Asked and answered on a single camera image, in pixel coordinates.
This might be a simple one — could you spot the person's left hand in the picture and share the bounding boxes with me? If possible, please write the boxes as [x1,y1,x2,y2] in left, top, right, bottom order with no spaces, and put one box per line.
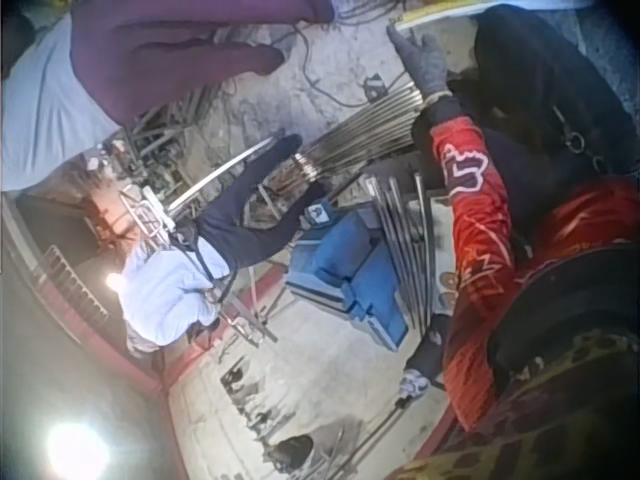
[387,24,450,99]

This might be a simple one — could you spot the black wrist band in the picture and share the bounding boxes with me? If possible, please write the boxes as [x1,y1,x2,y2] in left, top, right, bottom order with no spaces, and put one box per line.
[424,96,464,130]

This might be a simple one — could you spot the small black plug box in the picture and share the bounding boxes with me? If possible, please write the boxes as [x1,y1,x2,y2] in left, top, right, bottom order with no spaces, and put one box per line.
[363,73,390,100]

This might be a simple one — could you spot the yellow edged board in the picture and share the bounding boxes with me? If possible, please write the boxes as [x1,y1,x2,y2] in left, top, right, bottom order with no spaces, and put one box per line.
[392,0,484,29]

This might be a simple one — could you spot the bundle of shiny steel rods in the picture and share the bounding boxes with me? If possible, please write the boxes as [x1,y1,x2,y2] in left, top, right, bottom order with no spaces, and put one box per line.
[292,82,436,184]

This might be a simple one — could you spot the row of grey steel bars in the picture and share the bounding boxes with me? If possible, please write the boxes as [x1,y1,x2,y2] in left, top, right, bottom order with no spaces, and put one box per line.
[363,168,444,337]

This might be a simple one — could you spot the white printed board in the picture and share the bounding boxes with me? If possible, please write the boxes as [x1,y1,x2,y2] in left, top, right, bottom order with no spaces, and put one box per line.
[428,193,464,314]

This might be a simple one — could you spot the blue bench vise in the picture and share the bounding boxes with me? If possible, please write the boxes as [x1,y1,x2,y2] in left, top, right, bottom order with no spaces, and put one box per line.
[283,198,412,347]

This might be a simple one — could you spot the curved steel strip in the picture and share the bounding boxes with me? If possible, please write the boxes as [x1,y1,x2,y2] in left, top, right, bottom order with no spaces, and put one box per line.
[167,133,282,214]

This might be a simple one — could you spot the heap of metal frames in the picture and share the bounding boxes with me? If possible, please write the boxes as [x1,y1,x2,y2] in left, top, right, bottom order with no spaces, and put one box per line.
[122,83,214,169]

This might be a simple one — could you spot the grey metal grating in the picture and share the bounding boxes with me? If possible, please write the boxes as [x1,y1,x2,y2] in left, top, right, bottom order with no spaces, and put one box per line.
[37,243,110,324]

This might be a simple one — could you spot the tangle of black cables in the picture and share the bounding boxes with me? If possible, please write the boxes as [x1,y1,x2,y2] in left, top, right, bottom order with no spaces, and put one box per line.
[219,0,409,109]

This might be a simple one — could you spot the silver key chain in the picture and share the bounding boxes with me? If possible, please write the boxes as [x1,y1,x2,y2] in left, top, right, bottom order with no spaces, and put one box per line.
[552,103,604,169]

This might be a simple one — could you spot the white wire frame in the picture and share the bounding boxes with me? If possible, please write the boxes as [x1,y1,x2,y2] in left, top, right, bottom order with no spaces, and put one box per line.
[118,183,177,244]

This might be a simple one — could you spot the red metal frame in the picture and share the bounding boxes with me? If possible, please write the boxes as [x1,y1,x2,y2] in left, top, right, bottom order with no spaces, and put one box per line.
[0,192,174,401]

